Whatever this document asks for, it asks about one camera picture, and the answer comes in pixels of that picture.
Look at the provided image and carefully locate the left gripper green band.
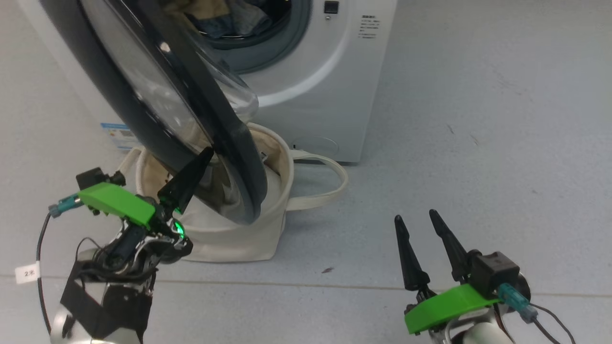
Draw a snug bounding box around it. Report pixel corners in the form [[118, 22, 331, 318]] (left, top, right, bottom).
[[78, 147, 214, 278]]

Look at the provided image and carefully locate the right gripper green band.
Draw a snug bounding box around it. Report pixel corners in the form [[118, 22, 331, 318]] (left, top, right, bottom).
[[394, 209, 503, 344]]

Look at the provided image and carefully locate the black round glass washer door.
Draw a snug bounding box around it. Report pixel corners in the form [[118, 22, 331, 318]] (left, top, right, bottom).
[[38, 0, 267, 226]]

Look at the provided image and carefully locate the blue bear-print garment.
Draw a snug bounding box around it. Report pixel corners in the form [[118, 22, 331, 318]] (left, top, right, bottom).
[[189, 0, 274, 39]]

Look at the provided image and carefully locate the round grey filter access cover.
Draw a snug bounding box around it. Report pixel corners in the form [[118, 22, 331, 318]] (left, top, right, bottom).
[[293, 136, 340, 156]]

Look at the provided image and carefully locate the white front-load washing machine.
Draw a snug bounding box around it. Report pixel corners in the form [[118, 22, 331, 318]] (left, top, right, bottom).
[[17, 0, 398, 164]]

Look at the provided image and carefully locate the cream fabric laundry basket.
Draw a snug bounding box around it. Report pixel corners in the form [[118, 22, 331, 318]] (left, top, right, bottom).
[[117, 122, 349, 262]]

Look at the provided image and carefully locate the blue energy label sticker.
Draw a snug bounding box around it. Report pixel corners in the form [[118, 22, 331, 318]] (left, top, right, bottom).
[[100, 123, 139, 150]]

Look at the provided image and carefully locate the white shiny cloth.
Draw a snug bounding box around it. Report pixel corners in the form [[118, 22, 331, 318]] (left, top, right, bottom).
[[261, 165, 290, 215]]

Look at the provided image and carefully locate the white text sticker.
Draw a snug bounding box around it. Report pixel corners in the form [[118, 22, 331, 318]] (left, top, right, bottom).
[[360, 14, 381, 39]]

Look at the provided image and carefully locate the right camera cable teal plug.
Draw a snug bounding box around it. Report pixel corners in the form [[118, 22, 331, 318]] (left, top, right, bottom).
[[497, 283, 577, 344]]

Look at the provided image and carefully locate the camera cable teal plug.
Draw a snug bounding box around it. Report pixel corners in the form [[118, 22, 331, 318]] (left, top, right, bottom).
[[36, 193, 83, 335], [497, 283, 577, 344]]

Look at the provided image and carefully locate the left camera cable teal plug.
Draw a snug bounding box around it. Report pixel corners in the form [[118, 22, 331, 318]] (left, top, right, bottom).
[[36, 193, 83, 335]]

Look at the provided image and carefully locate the white cable tag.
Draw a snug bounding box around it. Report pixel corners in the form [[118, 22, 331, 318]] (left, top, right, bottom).
[[14, 262, 41, 285]]

